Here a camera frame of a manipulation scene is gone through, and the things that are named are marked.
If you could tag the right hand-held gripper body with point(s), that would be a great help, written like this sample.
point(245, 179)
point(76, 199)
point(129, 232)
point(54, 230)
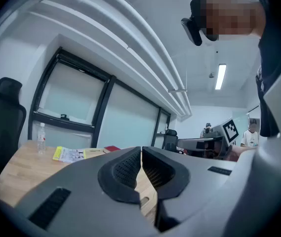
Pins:
point(219, 137)

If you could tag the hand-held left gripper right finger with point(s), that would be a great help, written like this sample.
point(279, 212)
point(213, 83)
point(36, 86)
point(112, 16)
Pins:
point(170, 179)

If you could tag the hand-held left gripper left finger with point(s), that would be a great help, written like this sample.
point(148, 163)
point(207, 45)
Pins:
point(115, 179)

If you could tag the red hardcover book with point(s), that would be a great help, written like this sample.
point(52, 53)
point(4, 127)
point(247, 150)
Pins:
point(111, 148)

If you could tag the yellow-edged picture book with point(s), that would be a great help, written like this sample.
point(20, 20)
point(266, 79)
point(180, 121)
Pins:
point(67, 155)

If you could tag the person's right forearm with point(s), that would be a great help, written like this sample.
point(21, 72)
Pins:
point(244, 152)

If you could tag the black mesh office chair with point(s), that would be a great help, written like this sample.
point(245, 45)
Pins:
point(4, 122)

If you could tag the long ceiling light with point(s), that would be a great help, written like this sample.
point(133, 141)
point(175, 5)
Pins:
point(220, 76)

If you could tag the clear plastic water bottle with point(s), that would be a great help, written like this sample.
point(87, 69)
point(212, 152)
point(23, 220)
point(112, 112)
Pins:
point(41, 139)

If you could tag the person's torso in black shirt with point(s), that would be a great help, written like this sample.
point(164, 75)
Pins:
point(276, 58)

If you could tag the person's head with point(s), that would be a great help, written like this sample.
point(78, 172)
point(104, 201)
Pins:
point(239, 13)

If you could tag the white ceiling pipes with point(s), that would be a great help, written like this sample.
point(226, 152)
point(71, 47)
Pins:
point(130, 41)

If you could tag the black window frame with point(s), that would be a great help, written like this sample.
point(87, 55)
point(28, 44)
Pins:
point(100, 100)

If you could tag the black head-worn camera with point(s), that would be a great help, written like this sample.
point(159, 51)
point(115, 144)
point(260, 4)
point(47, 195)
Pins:
point(194, 23)

